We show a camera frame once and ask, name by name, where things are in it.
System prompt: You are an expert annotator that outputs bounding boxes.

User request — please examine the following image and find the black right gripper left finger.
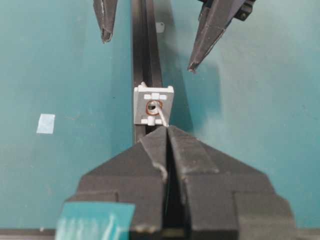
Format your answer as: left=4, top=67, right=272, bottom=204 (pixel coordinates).
left=56, top=129, right=168, bottom=240

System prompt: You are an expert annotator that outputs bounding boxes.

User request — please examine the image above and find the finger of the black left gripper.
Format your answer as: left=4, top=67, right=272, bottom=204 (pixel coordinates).
left=187, top=0, right=255, bottom=73
left=93, top=0, right=118, bottom=44

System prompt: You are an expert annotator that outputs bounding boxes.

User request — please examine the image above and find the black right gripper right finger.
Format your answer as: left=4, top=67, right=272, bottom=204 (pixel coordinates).
left=168, top=126, right=295, bottom=240

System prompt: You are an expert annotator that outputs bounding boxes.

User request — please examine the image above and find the thin white wire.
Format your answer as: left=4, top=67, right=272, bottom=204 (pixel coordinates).
left=141, top=81, right=171, bottom=182

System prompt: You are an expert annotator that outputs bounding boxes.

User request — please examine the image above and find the white block with hole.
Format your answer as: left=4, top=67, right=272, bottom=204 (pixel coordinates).
left=133, top=82, right=175, bottom=127

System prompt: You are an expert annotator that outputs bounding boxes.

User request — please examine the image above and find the light tape patch on table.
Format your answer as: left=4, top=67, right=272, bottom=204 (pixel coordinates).
left=36, top=113, right=56, bottom=134

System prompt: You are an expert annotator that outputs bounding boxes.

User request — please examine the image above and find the black aluminium extrusion rail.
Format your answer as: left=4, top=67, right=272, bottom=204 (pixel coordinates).
left=130, top=0, right=163, bottom=144

